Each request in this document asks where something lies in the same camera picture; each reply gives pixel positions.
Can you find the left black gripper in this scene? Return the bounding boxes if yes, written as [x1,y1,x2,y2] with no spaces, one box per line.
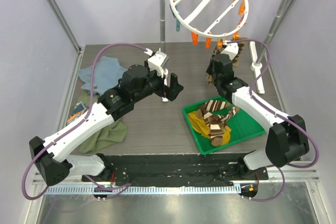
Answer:
[132,60,183,103]

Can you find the brown argyle sock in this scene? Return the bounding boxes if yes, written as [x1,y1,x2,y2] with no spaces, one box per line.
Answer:
[205,36,248,87]

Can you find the brown striped sock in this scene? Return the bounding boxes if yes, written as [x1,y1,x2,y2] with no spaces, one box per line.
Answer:
[203,106,240,147]
[196,100,231,121]

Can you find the yellow sock with patch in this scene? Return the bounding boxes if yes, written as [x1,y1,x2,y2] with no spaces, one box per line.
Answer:
[209,124,232,147]

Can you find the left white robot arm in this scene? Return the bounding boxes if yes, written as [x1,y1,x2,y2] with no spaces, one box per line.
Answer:
[29,62,183,186]

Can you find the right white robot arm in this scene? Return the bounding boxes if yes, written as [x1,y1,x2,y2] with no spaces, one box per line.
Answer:
[206,54,310,179]

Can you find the white round clip hanger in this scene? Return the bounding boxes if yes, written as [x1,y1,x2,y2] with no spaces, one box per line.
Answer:
[170,0,249,39]

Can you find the green plastic tray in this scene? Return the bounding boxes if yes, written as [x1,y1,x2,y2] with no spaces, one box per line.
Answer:
[182,96,265,155]

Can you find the blue cloth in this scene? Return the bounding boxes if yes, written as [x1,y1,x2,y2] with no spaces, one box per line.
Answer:
[77,56,126,95]

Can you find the green t-shirt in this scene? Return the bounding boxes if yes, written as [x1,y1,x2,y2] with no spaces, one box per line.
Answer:
[67,90,128,155]

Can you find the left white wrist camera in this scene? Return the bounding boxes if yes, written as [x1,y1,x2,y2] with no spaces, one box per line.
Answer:
[147,51,169,78]

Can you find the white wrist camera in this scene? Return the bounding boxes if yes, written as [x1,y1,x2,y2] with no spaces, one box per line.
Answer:
[147,51,169,78]
[221,41,239,60]

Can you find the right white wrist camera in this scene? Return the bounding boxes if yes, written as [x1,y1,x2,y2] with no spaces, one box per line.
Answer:
[221,41,239,60]

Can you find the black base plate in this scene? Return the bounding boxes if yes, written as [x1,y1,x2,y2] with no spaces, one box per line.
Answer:
[93,153,269,187]

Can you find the white slotted cable duct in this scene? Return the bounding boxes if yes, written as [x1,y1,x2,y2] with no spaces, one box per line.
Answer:
[45,184,241,195]

